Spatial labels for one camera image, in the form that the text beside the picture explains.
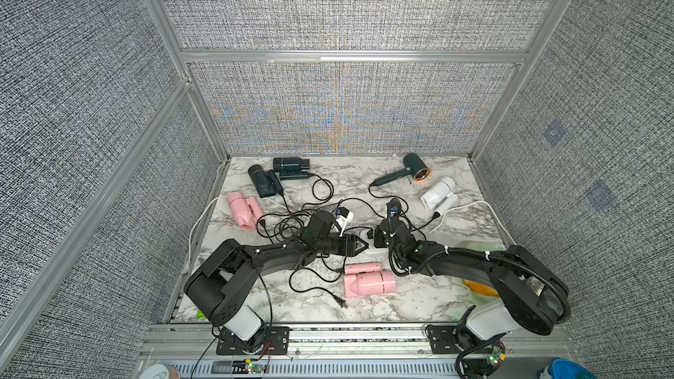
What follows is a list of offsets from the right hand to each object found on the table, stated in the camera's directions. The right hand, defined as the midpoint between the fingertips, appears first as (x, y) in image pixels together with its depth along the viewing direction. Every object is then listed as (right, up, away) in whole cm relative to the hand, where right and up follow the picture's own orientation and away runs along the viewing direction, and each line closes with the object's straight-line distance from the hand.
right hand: (376, 221), depth 89 cm
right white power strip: (-4, -5, +3) cm, 7 cm away
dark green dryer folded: (-42, +13, +17) cm, 48 cm away
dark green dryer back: (-32, +19, +21) cm, 43 cm away
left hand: (-3, -7, -7) cm, 10 cm away
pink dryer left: (-47, +3, +8) cm, 48 cm away
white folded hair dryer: (+27, +8, +13) cm, 31 cm away
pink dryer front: (-4, -16, -9) cm, 19 cm away
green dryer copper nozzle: (+20, +21, +27) cm, 40 cm away
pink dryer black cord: (-12, -23, -10) cm, 28 cm away
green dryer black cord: (+2, +8, +17) cm, 19 cm away
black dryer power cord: (-19, +5, +16) cm, 25 cm away
